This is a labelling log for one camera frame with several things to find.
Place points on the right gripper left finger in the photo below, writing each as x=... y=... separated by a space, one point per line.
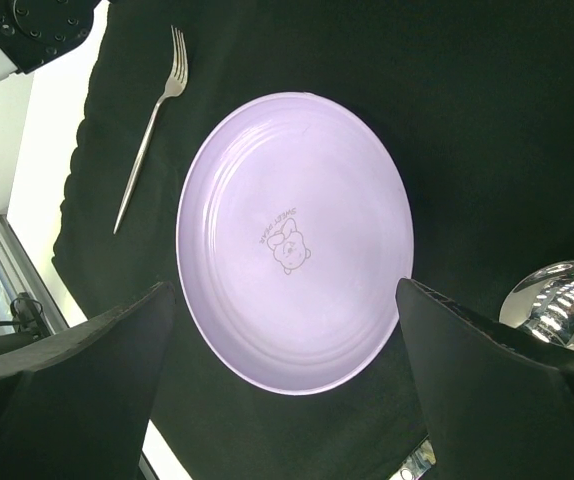
x=76 y=405

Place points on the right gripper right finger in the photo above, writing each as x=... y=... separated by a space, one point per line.
x=497 y=403

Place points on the metal spoon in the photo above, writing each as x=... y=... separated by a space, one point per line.
x=542 y=305

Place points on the purple plate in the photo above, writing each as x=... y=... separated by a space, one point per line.
x=293 y=231

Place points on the metal fork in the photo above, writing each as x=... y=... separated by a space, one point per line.
x=175 y=85

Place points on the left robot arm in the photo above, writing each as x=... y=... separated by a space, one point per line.
x=33 y=33

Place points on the aluminium rail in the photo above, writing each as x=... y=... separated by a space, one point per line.
x=18 y=276

